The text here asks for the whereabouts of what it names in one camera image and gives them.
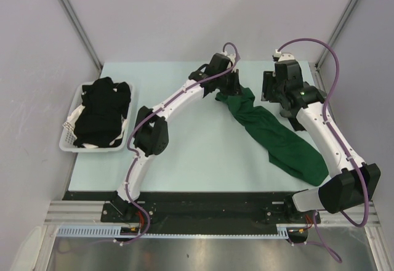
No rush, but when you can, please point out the green t shirt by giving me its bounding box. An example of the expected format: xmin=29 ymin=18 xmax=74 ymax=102
xmin=215 ymin=87 xmax=329 ymax=187

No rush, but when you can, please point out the left aluminium corner post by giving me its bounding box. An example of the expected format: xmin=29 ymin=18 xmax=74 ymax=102
xmin=58 ymin=0 xmax=103 ymax=73

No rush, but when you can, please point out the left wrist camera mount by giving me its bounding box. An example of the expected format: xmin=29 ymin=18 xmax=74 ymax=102
xmin=221 ymin=51 xmax=240 ymax=67

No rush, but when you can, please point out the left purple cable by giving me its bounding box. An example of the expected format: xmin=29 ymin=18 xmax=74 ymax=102
xmin=123 ymin=42 xmax=238 ymax=222

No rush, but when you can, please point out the white t shirt in basket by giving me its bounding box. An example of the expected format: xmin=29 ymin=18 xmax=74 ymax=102
xmin=63 ymin=104 xmax=127 ymax=148

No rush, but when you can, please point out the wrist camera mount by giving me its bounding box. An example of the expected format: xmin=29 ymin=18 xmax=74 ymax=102
xmin=272 ymin=51 xmax=296 ymax=65
xmin=221 ymin=51 xmax=240 ymax=67

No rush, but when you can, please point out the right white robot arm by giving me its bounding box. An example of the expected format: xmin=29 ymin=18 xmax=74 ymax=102
xmin=262 ymin=59 xmax=381 ymax=222

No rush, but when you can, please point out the black t shirt in basket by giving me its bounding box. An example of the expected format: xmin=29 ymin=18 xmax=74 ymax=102
xmin=73 ymin=77 xmax=131 ymax=148

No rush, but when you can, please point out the white plastic basket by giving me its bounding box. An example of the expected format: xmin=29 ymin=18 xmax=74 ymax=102
xmin=59 ymin=81 xmax=135 ymax=153

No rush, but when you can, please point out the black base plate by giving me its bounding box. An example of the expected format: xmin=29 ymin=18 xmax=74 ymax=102
xmin=63 ymin=191 xmax=312 ymax=235

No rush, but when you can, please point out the aluminium corner post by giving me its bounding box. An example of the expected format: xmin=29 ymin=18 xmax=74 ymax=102
xmin=58 ymin=0 xmax=103 ymax=73
xmin=315 ymin=0 xmax=373 ymax=68

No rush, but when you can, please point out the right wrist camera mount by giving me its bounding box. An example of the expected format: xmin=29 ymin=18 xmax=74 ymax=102
xmin=272 ymin=51 xmax=296 ymax=65

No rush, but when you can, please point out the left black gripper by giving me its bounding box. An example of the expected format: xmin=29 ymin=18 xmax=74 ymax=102
xmin=216 ymin=69 xmax=243 ymax=97

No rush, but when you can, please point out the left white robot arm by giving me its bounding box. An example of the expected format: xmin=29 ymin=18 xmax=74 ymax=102
xmin=110 ymin=51 xmax=240 ymax=222

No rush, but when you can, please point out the right aluminium corner post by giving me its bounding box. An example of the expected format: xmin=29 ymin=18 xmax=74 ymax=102
xmin=315 ymin=0 xmax=373 ymax=68

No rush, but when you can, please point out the blue slotted cable duct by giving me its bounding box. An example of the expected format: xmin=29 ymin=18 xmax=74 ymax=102
xmin=57 ymin=225 xmax=121 ymax=237

